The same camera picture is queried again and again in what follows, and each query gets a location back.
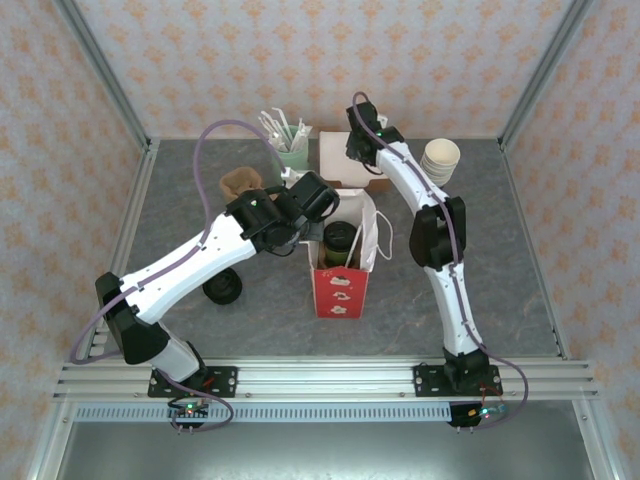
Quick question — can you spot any brown napkin tray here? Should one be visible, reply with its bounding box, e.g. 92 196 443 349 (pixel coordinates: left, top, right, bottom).
319 128 395 194

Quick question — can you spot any grey slotted cable duct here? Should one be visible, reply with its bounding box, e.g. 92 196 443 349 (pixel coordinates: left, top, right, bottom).
74 403 454 424

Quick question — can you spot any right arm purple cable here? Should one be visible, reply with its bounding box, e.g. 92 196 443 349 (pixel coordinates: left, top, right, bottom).
351 91 530 431

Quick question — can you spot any green straw holder cup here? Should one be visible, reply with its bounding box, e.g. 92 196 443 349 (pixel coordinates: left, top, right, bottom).
273 124 311 174

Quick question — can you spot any red and white paper bag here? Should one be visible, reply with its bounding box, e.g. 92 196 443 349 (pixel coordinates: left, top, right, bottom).
306 187 395 320

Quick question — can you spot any stack of white paper cups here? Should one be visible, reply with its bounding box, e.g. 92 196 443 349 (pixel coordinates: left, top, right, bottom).
423 138 461 171

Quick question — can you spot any black plastic cup lid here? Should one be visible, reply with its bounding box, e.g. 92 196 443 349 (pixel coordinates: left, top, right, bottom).
323 221 358 251

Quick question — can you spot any long aluminium base rail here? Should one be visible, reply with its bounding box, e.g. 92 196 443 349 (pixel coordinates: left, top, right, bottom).
52 355 599 401

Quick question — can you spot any grey metal shelf panel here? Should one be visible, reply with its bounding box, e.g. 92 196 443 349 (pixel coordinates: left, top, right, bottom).
54 421 601 480

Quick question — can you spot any white napkin stack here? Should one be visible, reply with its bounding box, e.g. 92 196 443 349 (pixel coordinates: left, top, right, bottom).
319 130 381 184

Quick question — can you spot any aluminium table side rail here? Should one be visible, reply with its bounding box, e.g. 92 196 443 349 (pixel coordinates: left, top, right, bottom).
84 139 161 361
499 142 571 361

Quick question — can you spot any brown pulp cup carrier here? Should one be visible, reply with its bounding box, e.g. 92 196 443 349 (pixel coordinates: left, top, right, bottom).
222 187 261 207
219 168 264 201

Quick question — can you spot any aluminium frame post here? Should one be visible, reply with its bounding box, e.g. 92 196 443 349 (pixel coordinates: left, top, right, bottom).
53 0 152 151
499 0 591 151

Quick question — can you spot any black cup lid stack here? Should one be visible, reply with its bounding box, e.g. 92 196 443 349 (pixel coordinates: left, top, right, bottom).
202 267 244 305

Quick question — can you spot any aluminium frame leg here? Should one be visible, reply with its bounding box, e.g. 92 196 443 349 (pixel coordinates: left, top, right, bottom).
27 399 76 480
572 399 626 480

